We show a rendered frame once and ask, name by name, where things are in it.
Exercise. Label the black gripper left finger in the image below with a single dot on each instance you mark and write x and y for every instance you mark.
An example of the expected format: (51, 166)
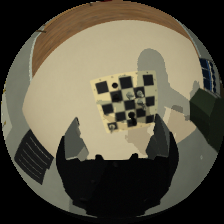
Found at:
(71, 150)

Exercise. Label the black and cream chessboard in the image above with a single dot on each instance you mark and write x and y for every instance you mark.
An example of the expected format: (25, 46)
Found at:
(117, 113)

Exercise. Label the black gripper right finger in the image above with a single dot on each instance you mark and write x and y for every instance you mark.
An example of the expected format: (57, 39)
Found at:
(163, 149)

